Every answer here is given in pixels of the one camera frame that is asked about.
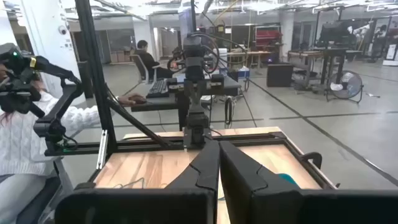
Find silver metal bracket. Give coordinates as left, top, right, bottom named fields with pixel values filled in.
left=96, top=129, right=109, bottom=170

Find black keyboard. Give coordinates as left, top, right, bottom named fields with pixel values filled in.
left=146, top=79, right=170, bottom=99

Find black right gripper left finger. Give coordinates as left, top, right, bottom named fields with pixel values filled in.
left=54, top=140, right=221, bottom=224

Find wooden table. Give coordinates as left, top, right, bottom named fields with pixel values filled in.
left=287, top=49, right=324, bottom=63
left=226, top=50, right=272, bottom=69

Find red shelf rack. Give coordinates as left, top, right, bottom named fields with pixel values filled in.
left=254, top=25, right=283, bottom=48

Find black monitor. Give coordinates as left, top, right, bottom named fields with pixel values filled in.
left=319, top=21, right=356, bottom=48

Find black cabinet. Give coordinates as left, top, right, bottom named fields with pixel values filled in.
left=266, top=63, right=295, bottom=88

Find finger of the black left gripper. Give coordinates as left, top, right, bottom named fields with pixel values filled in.
left=187, top=89, right=198, bottom=108
left=196, top=89, right=206, bottom=108

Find teal plastic bin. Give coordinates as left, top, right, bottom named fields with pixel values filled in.
left=277, top=173, right=300, bottom=189

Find round floor fan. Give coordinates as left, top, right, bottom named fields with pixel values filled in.
left=325, top=70, right=365, bottom=104

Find black standing desk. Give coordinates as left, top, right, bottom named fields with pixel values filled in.
left=313, top=18, right=363, bottom=85

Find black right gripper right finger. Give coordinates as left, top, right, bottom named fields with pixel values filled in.
left=219, top=141, right=398, bottom=224

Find dark grey desk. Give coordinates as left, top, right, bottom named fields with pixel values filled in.
left=130, top=73, right=243, bottom=131

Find person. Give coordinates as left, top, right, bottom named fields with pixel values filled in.
left=134, top=39, right=175, bottom=79
left=0, top=63, right=147, bottom=224

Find grey office chair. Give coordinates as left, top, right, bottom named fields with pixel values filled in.
left=129, top=54, right=150, bottom=84

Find blue box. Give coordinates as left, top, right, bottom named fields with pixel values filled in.
left=237, top=66, right=251, bottom=79

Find black aluminium table frame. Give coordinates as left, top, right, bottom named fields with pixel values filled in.
left=45, top=0, right=340, bottom=191

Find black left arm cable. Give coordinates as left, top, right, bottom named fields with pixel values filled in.
left=198, top=32, right=222, bottom=75

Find cardboard boxes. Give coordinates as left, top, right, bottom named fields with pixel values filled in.
left=109, top=49, right=132, bottom=64

